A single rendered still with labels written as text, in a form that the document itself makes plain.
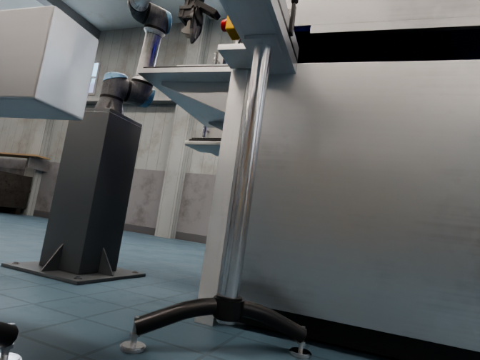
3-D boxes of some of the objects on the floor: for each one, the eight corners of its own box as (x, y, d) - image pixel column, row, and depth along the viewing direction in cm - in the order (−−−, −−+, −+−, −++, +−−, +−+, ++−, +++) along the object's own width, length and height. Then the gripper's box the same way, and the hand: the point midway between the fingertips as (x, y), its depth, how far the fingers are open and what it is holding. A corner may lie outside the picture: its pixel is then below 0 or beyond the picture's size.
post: (219, 322, 117) (292, -209, 145) (212, 326, 111) (290, -227, 139) (201, 318, 119) (276, -205, 147) (193, 322, 113) (273, -223, 141)
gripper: (190, 3, 155) (182, 49, 152) (181, -10, 147) (172, 38, 144) (208, 2, 152) (201, 48, 150) (199, -12, 144) (191, 36, 141)
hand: (193, 40), depth 146 cm, fingers closed
